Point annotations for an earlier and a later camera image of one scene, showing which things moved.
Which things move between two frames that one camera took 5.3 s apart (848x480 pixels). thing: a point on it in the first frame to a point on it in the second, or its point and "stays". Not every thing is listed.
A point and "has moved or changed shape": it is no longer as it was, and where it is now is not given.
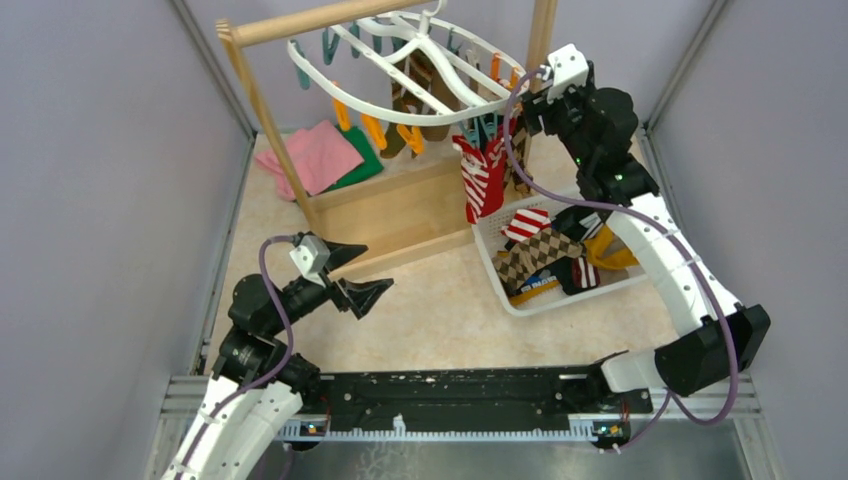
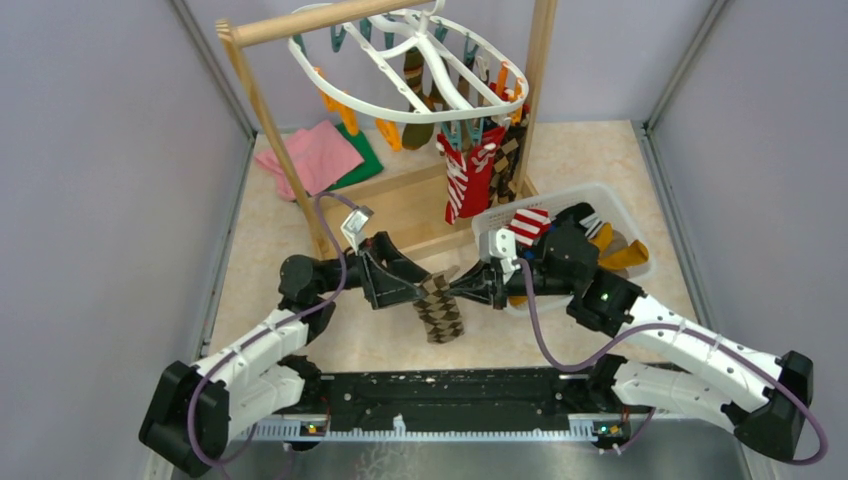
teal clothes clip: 471,135 to 452,131
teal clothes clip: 489,128 has moved or changed shape
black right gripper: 535,106 to 482,284
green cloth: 371,165 stays
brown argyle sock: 512,172 has moved or changed shape
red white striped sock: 483,172 to 457,177
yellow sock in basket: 599,252 stays
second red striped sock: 526,223 stays
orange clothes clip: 495,67 to 502,78
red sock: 496,155 to 480,161
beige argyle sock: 518,260 has moved or changed shape
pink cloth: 319,155 stays
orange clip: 414,138 to 389,131
